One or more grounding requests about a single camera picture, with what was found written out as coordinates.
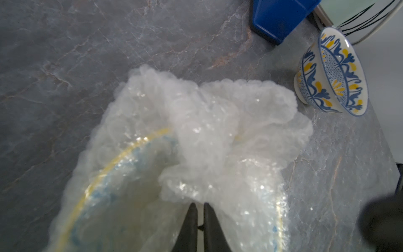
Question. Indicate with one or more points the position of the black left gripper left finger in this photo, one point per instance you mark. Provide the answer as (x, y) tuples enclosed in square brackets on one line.
[(187, 237)]

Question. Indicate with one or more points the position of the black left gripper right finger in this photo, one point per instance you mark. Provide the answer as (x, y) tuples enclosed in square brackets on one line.
[(214, 238)]

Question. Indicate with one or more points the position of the blue yellow patterned bowl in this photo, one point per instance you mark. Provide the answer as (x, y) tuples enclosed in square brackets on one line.
[(330, 76)]

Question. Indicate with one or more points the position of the yellow pale blue bowl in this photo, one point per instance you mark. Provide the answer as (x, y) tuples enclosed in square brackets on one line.
[(138, 201)]

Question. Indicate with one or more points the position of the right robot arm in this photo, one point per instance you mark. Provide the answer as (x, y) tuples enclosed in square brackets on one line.
[(381, 220)]

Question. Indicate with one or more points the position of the blue tape dispenser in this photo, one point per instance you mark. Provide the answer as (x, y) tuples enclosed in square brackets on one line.
[(274, 20)]

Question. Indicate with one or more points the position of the mint green toaster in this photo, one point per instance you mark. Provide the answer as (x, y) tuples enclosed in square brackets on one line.
[(334, 13)]

